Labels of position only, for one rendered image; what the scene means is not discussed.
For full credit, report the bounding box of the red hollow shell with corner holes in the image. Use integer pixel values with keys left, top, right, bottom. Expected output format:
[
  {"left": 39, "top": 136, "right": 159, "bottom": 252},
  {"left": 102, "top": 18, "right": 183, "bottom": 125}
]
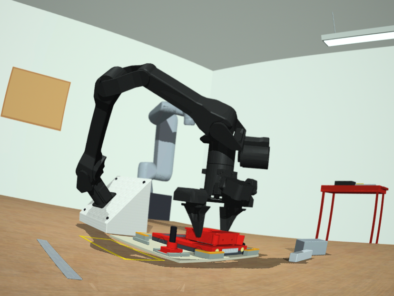
[{"left": 185, "top": 227, "right": 240, "bottom": 245}]

